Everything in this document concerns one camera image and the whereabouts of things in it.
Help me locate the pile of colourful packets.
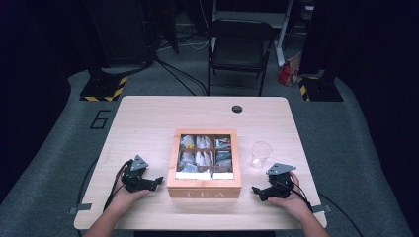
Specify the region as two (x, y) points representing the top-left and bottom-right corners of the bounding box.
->
(215, 136), (232, 149)

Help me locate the pile of grey-blue packets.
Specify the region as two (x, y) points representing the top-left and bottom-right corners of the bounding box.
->
(215, 150), (232, 167)

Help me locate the left hand-held gripper black cable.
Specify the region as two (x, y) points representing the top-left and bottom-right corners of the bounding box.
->
(102, 159), (133, 212)

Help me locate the person's right hand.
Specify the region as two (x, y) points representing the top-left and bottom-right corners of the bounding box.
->
(266, 171), (314, 222)

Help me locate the person's left hand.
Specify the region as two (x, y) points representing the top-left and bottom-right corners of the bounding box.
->
(110, 163), (152, 215)

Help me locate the black tape floor marking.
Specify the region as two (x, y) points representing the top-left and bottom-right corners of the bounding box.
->
(89, 109), (112, 130)

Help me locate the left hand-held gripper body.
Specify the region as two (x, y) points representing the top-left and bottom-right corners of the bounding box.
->
(121, 154), (150, 194)

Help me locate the wooden tea box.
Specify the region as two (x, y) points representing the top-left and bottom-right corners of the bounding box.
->
(166, 127), (243, 199)

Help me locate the black stand base striped edge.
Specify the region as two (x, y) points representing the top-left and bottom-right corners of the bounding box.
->
(296, 74), (345, 103)
(79, 73), (128, 103)

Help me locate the black folding chair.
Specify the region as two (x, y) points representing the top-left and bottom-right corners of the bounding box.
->
(207, 18), (277, 98)

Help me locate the pile of yellow-tagged tea bags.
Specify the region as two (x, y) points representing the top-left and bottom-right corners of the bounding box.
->
(180, 134), (196, 149)

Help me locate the pile of printed white sachets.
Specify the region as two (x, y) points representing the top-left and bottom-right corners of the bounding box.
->
(195, 150), (213, 167)

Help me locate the black floor cable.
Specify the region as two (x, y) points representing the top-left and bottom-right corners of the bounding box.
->
(153, 53), (210, 97)

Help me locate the clear glass cup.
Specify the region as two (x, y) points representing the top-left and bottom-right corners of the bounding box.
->
(251, 140), (274, 169)

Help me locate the black curtain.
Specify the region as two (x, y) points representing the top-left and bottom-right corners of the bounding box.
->
(0, 0), (72, 202)
(335, 0), (419, 228)

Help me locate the pile of plain white sachets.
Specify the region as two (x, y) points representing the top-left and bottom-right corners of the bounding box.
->
(196, 135), (214, 149)

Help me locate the hand-held gripper black cable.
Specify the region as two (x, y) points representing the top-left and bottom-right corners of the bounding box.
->
(289, 180), (364, 237)
(102, 159), (133, 212)

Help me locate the grey tape piece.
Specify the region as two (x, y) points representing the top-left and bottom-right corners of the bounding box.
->
(67, 202), (93, 216)
(311, 203), (332, 214)

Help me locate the right hand-held gripper black cable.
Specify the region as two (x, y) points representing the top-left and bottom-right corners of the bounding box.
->
(289, 180), (364, 237)

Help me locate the red bag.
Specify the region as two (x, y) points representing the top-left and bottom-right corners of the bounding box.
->
(277, 52), (302, 88)

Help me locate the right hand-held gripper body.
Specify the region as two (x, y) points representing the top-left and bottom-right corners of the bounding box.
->
(265, 162), (297, 198)

